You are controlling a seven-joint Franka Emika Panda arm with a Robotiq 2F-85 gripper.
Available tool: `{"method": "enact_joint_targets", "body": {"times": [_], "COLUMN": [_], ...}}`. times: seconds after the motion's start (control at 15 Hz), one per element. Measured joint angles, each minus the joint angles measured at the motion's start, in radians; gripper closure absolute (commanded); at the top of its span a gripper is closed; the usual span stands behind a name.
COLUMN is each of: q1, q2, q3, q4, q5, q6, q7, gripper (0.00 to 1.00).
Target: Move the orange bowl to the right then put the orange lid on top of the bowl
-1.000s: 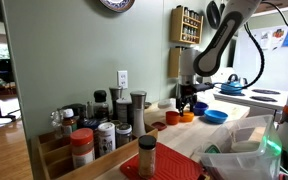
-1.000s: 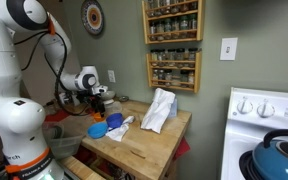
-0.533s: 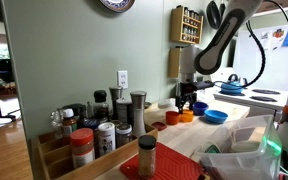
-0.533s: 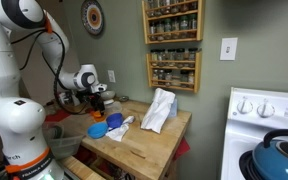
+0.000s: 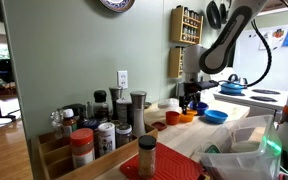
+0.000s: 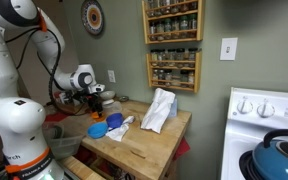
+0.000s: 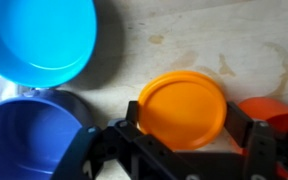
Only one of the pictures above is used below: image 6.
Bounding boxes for small crumpled white cloth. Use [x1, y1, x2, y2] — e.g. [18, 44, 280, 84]
[105, 115, 136, 142]

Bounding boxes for blue kettle black handle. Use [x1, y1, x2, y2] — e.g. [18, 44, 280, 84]
[252, 129, 288, 180]

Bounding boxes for clear square plastic container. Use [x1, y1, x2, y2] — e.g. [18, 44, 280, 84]
[103, 101, 123, 116]

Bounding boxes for red hanging towel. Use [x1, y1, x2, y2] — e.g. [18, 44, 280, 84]
[173, 137, 192, 162]

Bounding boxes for glass spice jar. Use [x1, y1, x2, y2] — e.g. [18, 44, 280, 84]
[187, 47, 199, 70]
[172, 17, 181, 40]
[149, 22, 157, 42]
[156, 21, 165, 41]
[188, 13, 198, 38]
[176, 48, 186, 69]
[150, 49, 159, 69]
[158, 49, 168, 69]
[167, 49, 177, 69]
[179, 15, 189, 39]
[164, 18, 173, 40]

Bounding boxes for shallow orange bowl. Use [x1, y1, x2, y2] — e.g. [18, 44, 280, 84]
[91, 114, 106, 122]

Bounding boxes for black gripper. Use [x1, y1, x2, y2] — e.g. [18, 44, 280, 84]
[83, 92, 104, 118]

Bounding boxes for black stove burner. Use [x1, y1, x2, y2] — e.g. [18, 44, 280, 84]
[238, 149, 263, 180]

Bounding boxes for white light switch plate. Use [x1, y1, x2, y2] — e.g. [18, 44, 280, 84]
[219, 37, 239, 62]

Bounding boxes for wooden spice rack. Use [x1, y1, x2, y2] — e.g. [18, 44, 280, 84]
[141, 0, 205, 45]
[146, 49, 202, 94]

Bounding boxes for white wall outlet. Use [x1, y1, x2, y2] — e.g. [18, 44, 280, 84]
[107, 69, 117, 84]

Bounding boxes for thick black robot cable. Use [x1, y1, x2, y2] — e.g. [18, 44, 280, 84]
[3, 28, 63, 108]

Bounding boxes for small white bowl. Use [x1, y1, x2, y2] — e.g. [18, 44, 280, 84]
[99, 90, 116, 100]

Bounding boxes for light blue plastic bowl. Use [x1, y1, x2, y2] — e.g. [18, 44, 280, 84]
[86, 121, 109, 140]

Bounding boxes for white stove knob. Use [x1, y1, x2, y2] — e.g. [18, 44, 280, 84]
[256, 98, 276, 118]
[236, 97, 254, 115]

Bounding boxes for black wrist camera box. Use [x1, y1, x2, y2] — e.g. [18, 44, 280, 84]
[58, 91, 85, 105]

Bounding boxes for patterned decorative wall plate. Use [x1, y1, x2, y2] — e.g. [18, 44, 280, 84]
[80, 0, 105, 36]

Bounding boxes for orange cup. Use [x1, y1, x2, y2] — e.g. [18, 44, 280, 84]
[91, 112, 106, 119]

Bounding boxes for white round cup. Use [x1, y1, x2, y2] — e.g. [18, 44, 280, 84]
[101, 98, 116, 107]

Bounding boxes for white electric stove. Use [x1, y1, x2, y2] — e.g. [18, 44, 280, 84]
[220, 87, 288, 180]

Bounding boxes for clear plastic storage bin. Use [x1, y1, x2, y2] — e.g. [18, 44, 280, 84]
[42, 121, 85, 160]

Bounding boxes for red silicone mat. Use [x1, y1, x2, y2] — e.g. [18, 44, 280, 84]
[44, 111, 74, 123]

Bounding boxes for large crumpled white cloth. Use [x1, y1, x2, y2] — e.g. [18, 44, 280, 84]
[140, 87, 177, 134]

